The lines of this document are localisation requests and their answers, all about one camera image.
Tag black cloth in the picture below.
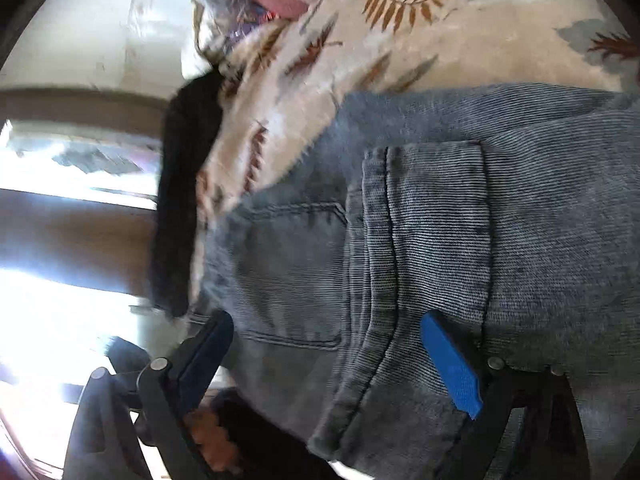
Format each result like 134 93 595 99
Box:
150 67 227 319

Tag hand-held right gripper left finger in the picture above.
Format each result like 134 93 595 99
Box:
64 310 236 480

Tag blue denim pants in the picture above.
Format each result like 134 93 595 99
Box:
187 82 640 461

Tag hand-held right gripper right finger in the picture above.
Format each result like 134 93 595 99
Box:
420 310 592 480

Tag colourful small packet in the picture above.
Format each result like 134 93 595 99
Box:
225 2 282 42

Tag leaf print blanket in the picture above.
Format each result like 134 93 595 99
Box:
192 0 637 211

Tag window with wooden frame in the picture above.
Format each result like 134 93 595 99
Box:
0 87 174 467

